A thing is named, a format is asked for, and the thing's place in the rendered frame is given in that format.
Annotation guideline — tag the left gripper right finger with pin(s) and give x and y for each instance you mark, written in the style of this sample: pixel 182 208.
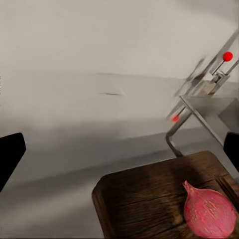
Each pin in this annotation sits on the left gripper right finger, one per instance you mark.
pixel 231 148

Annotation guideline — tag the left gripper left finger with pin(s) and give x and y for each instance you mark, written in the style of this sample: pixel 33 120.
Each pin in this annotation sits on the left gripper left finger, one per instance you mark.
pixel 12 148

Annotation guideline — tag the drop in sink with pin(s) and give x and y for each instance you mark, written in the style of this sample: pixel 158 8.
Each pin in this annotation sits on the drop in sink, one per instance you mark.
pixel 218 113

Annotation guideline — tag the cutting board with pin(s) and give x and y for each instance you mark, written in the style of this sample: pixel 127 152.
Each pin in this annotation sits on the cutting board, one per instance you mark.
pixel 147 202

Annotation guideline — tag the vidalia onion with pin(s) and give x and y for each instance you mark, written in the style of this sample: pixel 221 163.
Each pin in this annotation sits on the vidalia onion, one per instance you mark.
pixel 208 213

